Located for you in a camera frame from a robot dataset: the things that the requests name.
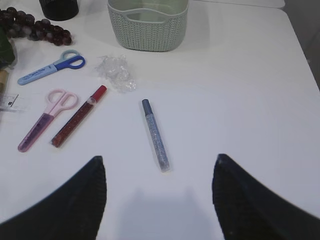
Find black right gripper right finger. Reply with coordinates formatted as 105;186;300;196
212;153;320;240

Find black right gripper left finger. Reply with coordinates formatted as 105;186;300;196
0;156;107;240

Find pink purple scissors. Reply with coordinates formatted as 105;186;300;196
17;88;79;153

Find clear plastic sheet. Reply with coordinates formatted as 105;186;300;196
95;55;137;93

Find purple grape bunch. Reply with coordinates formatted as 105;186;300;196
0;6;74;71

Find red glitter glue pen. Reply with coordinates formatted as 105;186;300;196
51;85;107;148

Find silver glitter glue pen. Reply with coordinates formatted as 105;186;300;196
141;99;171;173

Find clear plastic ruler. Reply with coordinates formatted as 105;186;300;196
0;94;29;113

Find gold glitter glue pen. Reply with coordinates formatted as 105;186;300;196
0;70;8;87

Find green woven plastic basket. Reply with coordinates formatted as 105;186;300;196
107;0;190;52

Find black mesh pen holder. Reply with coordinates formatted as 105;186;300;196
39;0;79;21

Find blue scissors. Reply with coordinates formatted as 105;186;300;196
17;49;86;86

